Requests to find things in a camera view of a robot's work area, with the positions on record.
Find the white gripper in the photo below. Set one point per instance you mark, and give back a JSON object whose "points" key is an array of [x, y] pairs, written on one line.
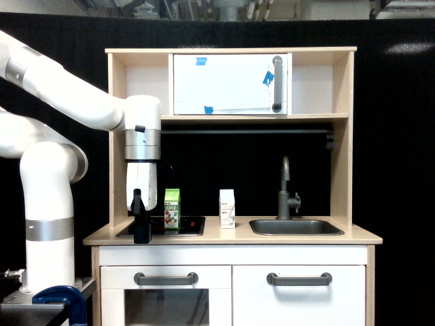
{"points": [[141, 196]]}

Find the white carton box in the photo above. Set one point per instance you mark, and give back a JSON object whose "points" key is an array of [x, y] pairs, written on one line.
{"points": [[227, 209]]}

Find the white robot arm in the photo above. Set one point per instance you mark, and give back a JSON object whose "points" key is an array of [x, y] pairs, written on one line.
{"points": [[50, 163]]}

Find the grey toy sink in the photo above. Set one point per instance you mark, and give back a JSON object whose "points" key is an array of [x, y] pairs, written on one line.
{"points": [[304, 227]]}

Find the green juice carton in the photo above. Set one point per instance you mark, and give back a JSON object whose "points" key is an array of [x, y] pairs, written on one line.
{"points": [[172, 209]]}

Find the blue clamp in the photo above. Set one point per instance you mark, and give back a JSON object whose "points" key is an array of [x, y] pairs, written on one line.
{"points": [[65, 294]]}

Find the wooden toy kitchen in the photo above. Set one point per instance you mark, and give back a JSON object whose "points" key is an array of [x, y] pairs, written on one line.
{"points": [[232, 264]]}

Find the grey toy faucet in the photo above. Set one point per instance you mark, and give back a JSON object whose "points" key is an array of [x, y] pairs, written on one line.
{"points": [[285, 201]]}

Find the grey oven door handle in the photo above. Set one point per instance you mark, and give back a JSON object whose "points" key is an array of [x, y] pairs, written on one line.
{"points": [[141, 279]]}

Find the black hanging rail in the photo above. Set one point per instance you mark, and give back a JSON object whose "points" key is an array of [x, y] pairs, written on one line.
{"points": [[251, 131]]}

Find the grey metal base plate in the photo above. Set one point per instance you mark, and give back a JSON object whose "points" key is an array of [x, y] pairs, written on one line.
{"points": [[17, 308]]}

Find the grey cabinet door handle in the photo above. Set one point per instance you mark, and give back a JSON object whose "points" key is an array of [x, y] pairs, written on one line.
{"points": [[323, 280]]}

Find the black hooks on rail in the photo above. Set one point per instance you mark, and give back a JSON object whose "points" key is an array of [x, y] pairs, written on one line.
{"points": [[330, 139]]}

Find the grey microwave handle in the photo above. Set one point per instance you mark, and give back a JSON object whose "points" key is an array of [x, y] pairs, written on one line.
{"points": [[277, 97]]}

